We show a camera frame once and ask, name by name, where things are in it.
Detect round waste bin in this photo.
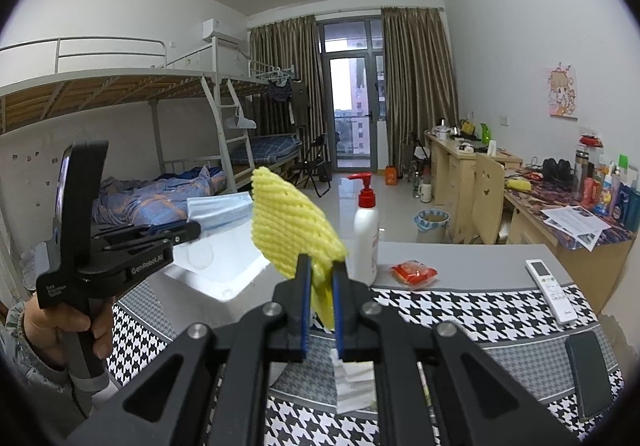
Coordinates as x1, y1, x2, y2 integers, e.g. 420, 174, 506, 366
415, 208, 451, 244

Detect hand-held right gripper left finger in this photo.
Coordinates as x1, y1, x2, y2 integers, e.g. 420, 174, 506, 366
65, 253, 313, 446

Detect white remote control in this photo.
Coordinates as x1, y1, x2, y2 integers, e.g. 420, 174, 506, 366
525, 258, 578, 325

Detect houndstooth tablecloth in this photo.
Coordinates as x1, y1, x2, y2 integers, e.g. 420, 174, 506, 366
107, 283, 626, 446

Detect glass balcony door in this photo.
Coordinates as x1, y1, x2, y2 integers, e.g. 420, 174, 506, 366
317, 16, 386, 173

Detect cartoon wall poster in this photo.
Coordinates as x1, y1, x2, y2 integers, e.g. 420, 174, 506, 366
547, 63, 578, 119

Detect person's left forearm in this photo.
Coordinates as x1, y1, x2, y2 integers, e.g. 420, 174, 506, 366
0, 301, 96, 424

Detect black smartphone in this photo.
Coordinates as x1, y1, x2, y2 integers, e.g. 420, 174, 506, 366
565, 331, 613, 423

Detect white folded tissue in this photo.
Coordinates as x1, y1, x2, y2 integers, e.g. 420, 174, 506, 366
330, 348, 376, 414

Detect white air conditioner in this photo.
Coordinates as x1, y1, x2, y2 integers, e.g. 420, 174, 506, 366
202, 18, 241, 44

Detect person's left hand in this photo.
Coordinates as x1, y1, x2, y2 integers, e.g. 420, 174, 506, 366
22, 298, 116, 368

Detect white foam box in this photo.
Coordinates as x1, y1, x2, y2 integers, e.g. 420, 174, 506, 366
145, 221, 281, 307

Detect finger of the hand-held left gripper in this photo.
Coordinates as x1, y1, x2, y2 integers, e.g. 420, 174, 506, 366
102, 231, 202, 254
92, 221, 202, 247

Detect blue checked mattress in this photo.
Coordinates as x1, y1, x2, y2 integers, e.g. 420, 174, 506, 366
230, 133, 303, 165

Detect black bag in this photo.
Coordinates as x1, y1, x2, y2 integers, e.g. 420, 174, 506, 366
542, 158, 576, 183

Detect printed paper sheets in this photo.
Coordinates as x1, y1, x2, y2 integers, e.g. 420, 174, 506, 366
540, 206, 611, 249

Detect hanging dark clothes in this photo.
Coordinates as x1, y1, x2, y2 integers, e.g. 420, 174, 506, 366
267, 76, 294, 102

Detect blue face mask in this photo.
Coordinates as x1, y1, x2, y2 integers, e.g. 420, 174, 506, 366
186, 192, 255, 233

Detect black folding chair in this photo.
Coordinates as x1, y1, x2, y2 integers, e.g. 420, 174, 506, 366
290, 133, 333, 197

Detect wooden desk patterned cover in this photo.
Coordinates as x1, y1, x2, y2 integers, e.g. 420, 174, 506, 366
502, 168, 638, 314

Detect red snack packet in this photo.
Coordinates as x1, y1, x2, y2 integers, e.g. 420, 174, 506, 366
389, 260, 439, 287

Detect yellow foam fruit net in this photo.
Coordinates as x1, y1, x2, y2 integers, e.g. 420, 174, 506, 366
250, 167, 348, 331

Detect wooden chair smiley cutout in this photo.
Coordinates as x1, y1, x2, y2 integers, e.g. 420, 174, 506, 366
470, 153, 506, 247

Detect white metal bunk bed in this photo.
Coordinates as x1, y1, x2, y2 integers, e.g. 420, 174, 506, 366
0, 36, 241, 277
214, 36, 307, 184

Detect light wooden desk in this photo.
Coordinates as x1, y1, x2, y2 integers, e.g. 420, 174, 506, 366
425, 131, 523, 243

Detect row of toiletry bottles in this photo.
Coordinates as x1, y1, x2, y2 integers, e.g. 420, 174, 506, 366
574, 136, 640, 233

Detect white hanger with cloth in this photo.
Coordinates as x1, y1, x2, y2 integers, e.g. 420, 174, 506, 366
226, 106, 258, 129

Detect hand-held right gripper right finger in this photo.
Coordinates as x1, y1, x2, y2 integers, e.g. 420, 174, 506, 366
332, 260, 581, 446

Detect white bed ladder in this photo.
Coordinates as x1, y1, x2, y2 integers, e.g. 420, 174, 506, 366
202, 76, 253, 194

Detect white pump bottle red cap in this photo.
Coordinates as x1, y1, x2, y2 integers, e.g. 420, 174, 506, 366
347, 172, 380, 287

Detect brown curtain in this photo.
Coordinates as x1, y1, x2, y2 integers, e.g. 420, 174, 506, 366
381, 7, 460, 171
248, 16, 331, 167

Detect blue plaid quilt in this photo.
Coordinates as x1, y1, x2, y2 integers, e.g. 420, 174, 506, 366
97, 166, 226, 227

